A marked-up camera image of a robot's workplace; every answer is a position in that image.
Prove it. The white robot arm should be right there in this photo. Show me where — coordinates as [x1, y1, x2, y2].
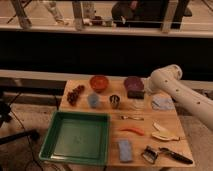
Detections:
[144, 64, 213, 131]

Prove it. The metal cup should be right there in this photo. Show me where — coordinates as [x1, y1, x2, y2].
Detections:
[109, 95, 120, 109]

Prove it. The blue paper cup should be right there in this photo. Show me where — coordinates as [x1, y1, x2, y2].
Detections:
[87, 93, 100, 108]

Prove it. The black eraser block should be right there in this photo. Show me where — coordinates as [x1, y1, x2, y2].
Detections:
[127, 91, 144, 99]

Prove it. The orange bowl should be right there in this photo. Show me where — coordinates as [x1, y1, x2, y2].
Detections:
[89, 75, 109, 93]

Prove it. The purple bowl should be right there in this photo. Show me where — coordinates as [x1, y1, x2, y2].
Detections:
[124, 76, 144, 91]

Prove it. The metal spoon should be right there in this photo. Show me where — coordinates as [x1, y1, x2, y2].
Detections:
[120, 115, 144, 121]

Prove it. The bunch of red grapes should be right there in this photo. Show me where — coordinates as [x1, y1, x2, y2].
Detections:
[67, 85, 85, 106]

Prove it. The clear plastic bag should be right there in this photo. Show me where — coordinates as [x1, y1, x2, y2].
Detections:
[129, 99, 144, 111]

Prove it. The orange carrot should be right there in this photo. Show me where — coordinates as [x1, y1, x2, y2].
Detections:
[120, 127, 144, 136]

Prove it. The wooden table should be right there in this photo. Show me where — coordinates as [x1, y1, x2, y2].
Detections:
[59, 80, 195, 168]

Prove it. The blue cloth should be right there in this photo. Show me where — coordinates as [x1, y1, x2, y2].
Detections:
[151, 95, 175, 110]

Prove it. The green plastic tray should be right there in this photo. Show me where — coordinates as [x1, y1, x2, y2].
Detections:
[39, 111, 110, 166]

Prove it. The blue sponge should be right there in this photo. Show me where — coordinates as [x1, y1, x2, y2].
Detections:
[118, 139, 133, 163]

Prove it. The metal binder clip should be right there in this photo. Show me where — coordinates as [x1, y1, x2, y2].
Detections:
[141, 146, 158, 164]

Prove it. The black handled tool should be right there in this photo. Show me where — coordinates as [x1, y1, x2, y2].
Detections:
[159, 147, 193, 164]

